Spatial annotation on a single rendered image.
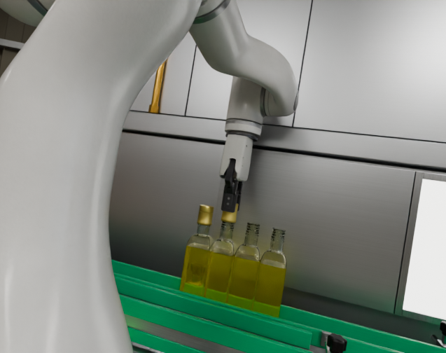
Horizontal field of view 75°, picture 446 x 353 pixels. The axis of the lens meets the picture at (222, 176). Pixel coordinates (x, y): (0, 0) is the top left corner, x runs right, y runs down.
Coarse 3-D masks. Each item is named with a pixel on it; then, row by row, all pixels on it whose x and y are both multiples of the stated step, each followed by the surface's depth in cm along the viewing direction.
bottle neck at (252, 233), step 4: (248, 224) 66; (252, 224) 65; (256, 224) 67; (248, 228) 66; (252, 228) 65; (256, 228) 65; (248, 232) 65; (252, 232) 65; (256, 232) 65; (248, 236) 65; (252, 236) 65; (256, 236) 65; (248, 240) 65; (252, 240) 65; (256, 240) 65; (248, 244) 65; (252, 244) 65; (256, 244) 66
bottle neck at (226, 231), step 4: (224, 224) 66; (228, 224) 66; (232, 224) 66; (224, 228) 66; (228, 228) 66; (232, 228) 67; (224, 232) 66; (228, 232) 66; (232, 232) 67; (220, 236) 67; (224, 236) 66; (228, 236) 66; (228, 240) 66
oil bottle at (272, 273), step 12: (264, 252) 64; (276, 252) 63; (264, 264) 62; (276, 264) 61; (264, 276) 62; (276, 276) 61; (264, 288) 62; (276, 288) 61; (264, 300) 62; (276, 300) 61; (264, 312) 61; (276, 312) 61
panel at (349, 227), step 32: (256, 160) 79; (288, 160) 76; (320, 160) 74; (256, 192) 78; (288, 192) 76; (320, 192) 74; (352, 192) 72; (384, 192) 70; (416, 192) 68; (288, 224) 76; (320, 224) 74; (352, 224) 72; (384, 224) 70; (288, 256) 75; (320, 256) 73; (352, 256) 71; (384, 256) 70; (320, 288) 73; (352, 288) 71; (384, 288) 69
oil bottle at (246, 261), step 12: (240, 252) 64; (252, 252) 64; (240, 264) 64; (252, 264) 63; (240, 276) 64; (252, 276) 63; (240, 288) 64; (252, 288) 63; (228, 300) 64; (240, 300) 63; (252, 300) 63
